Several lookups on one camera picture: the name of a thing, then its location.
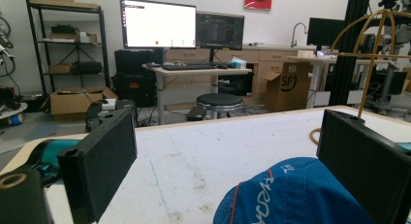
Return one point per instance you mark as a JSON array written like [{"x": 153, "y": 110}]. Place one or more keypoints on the blue cap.
[{"x": 297, "y": 195}]

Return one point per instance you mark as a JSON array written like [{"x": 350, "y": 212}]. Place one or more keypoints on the black metal shelf rack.
[{"x": 102, "y": 39}]

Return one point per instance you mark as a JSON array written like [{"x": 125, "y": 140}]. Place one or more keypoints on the black keyboard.
[{"x": 189, "y": 67}]

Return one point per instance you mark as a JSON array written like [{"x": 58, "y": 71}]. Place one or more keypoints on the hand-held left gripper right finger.
[{"x": 365, "y": 162}]

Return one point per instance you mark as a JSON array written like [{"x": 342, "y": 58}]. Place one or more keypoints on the stack of black cases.
[{"x": 134, "y": 75}]

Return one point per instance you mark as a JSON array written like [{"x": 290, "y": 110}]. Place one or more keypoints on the open cardboard box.
[{"x": 68, "y": 102}]

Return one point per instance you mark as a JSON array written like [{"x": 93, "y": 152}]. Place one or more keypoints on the wooden cabinet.
[{"x": 252, "y": 56}]

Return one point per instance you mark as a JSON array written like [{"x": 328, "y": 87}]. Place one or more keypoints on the metal faucet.
[{"x": 294, "y": 33}]

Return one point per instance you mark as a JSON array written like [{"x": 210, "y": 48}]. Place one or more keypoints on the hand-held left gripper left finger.
[{"x": 97, "y": 166}]

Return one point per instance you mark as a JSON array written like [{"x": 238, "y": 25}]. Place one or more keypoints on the white side table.
[{"x": 310, "y": 59}]

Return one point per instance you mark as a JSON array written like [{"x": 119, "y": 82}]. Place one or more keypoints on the wooden computer desk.
[{"x": 200, "y": 72}]

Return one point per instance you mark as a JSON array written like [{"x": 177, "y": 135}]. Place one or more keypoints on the round black stool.
[{"x": 219, "y": 101}]

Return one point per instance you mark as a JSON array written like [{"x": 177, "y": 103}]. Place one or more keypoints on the black metal column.
[{"x": 350, "y": 49}]

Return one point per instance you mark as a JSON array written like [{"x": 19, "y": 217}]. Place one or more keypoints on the teal tool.
[{"x": 53, "y": 151}]

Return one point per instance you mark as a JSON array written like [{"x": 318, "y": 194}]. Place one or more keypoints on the dark monitor with code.
[{"x": 219, "y": 31}]

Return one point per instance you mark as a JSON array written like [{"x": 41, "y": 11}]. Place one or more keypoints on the tissue box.
[{"x": 239, "y": 63}]

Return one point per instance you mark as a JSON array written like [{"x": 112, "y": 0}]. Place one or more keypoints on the black switched-off monitor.
[{"x": 324, "y": 31}]

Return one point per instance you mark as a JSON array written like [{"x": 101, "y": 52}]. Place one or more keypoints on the tall printed cardboard box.
[{"x": 287, "y": 86}]

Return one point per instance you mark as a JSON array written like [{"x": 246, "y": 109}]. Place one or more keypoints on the bright lit monitor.
[{"x": 158, "y": 23}]

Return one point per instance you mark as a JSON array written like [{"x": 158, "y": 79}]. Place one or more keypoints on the red poster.
[{"x": 258, "y": 0}]

